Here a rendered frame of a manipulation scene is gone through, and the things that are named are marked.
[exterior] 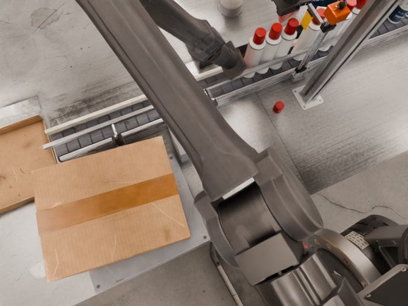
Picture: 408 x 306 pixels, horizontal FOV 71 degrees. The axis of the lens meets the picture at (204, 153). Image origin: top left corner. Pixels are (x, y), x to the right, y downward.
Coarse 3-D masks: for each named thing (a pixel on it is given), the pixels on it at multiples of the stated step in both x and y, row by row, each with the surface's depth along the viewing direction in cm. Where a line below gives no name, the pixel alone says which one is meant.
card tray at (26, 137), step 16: (0, 128) 92; (16, 128) 96; (32, 128) 96; (0, 144) 94; (16, 144) 94; (32, 144) 94; (0, 160) 92; (16, 160) 93; (32, 160) 93; (48, 160) 93; (0, 176) 91; (16, 176) 91; (0, 192) 90; (16, 192) 90; (32, 192) 90; (0, 208) 85
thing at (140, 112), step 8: (328, 40) 96; (336, 40) 97; (288, 56) 94; (296, 56) 95; (264, 64) 92; (272, 64) 93; (240, 72) 91; (248, 72) 91; (224, 80) 90; (232, 80) 91; (208, 88) 90; (136, 112) 86; (144, 112) 87; (112, 120) 84; (120, 120) 85; (88, 128) 84; (96, 128) 84; (72, 136) 83; (80, 136) 83; (48, 144) 82; (56, 144) 82
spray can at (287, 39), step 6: (294, 18) 83; (288, 24) 83; (294, 24) 82; (282, 30) 86; (288, 30) 84; (294, 30) 84; (282, 36) 86; (288, 36) 86; (294, 36) 86; (282, 42) 88; (288, 42) 87; (282, 48) 90; (288, 48) 90; (276, 54) 94; (282, 54) 93; (276, 66) 99
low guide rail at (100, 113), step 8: (296, 40) 101; (208, 72) 96; (216, 72) 97; (144, 96) 92; (120, 104) 91; (128, 104) 92; (96, 112) 90; (104, 112) 91; (72, 120) 89; (80, 120) 89; (88, 120) 91; (56, 128) 88; (64, 128) 89
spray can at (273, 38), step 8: (280, 24) 82; (272, 32) 83; (280, 32) 82; (272, 40) 85; (280, 40) 86; (272, 48) 87; (264, 56) 92; (272, 56) 92; (256, 72) 101; (264, 72) 100
